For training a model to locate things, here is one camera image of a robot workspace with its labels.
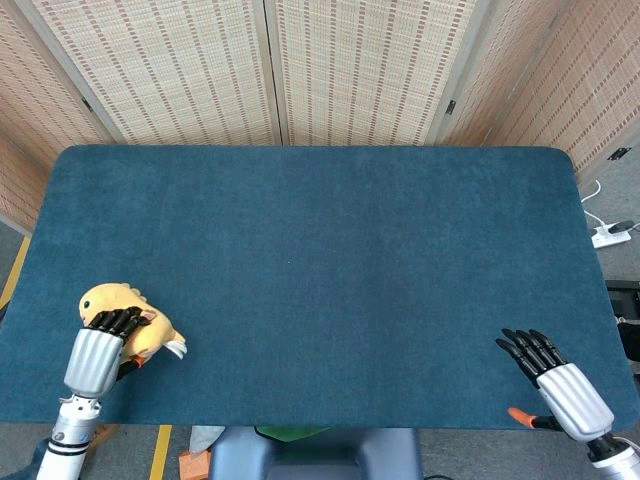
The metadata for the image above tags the orange foam block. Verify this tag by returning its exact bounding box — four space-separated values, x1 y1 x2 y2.
178 448 215 480

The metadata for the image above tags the yellow plush toy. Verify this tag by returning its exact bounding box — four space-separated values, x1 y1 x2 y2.
78 282 188 369

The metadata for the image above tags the green cloth piece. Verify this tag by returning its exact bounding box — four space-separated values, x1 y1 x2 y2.
253 425 332 444

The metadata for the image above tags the white power cable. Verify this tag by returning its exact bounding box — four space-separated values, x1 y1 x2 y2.
579 178 614 231

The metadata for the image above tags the woven bamboo screen panel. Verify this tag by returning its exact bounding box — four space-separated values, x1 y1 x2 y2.
485 0 640 187
14 0 284 147
428 0 569 147
263 0 494 147
0 0 124 236

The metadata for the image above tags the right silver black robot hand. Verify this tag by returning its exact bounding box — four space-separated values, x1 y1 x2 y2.
495 328 616 444

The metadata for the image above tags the black metal stand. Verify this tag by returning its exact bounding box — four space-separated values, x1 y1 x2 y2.
603 279 640 362

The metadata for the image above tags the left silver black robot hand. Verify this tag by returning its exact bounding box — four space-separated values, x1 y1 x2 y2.
63 305 154 401

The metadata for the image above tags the white power strip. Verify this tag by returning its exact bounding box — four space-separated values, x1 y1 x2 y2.
591 224 634 250

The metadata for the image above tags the blue velvet table cover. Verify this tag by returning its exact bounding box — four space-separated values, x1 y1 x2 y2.
0 144 640 432

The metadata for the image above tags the yellow floor tape line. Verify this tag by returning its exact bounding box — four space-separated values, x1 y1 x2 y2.
0 234 32 311

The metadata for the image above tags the blue grey robot torso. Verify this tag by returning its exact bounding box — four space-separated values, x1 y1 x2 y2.
207 427 424 480

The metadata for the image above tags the grey cloth piece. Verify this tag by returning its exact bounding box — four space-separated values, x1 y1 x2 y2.
188 425 226 457

